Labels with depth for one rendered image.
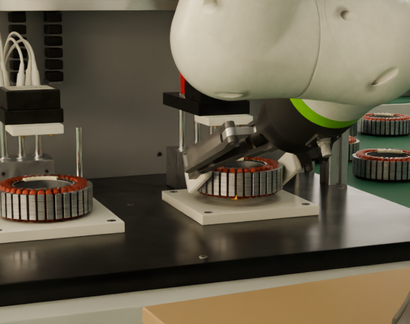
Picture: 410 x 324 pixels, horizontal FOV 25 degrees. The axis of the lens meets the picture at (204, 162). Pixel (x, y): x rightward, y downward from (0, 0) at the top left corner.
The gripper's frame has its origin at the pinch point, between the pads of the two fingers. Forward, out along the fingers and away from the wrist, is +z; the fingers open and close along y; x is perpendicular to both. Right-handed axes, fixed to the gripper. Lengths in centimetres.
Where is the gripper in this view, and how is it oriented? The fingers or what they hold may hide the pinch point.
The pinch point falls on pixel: (238, 174)
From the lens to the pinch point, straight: 116.1
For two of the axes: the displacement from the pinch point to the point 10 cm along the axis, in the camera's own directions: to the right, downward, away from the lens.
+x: -1.8, -9.3, 3.1
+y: 9.4, -0.6, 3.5
